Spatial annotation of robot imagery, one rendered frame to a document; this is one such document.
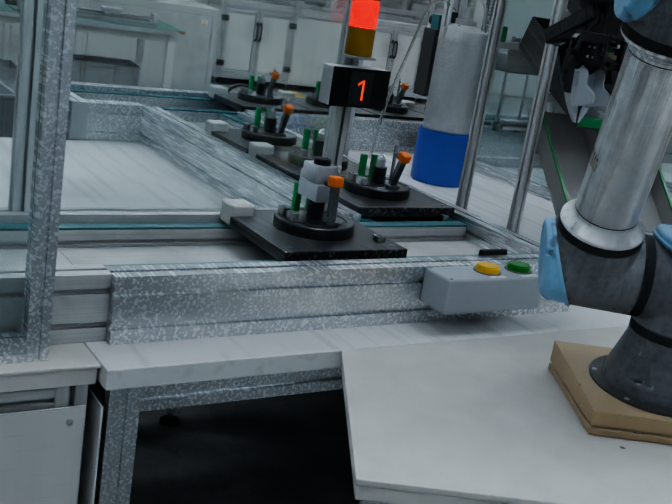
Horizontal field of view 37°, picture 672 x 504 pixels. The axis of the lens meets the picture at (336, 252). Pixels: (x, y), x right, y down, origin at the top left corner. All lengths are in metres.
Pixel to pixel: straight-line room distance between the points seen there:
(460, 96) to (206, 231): 1.24
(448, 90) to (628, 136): 1.55
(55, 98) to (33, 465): 0.48
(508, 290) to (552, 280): 0.31
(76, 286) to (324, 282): 0.39
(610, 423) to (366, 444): 0.36
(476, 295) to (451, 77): 1.23
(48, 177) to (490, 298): 0.76
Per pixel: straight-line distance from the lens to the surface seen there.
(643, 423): 1.42
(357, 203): 1.95
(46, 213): 1.29
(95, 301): 1.40
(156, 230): 1.68
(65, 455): 1.41
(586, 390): 1.44
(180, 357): 1.40
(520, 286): 1.69
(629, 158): 1.29
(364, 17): 1.79
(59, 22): 1.24
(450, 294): 1.60
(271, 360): 1.44
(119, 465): 1.43
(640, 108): 1.26
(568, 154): 2.08
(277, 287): 1.51
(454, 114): 2.79
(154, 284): 1.41
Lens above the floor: 1.41
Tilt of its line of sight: 16 degrees down
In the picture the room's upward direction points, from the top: 9 degrees clockwise
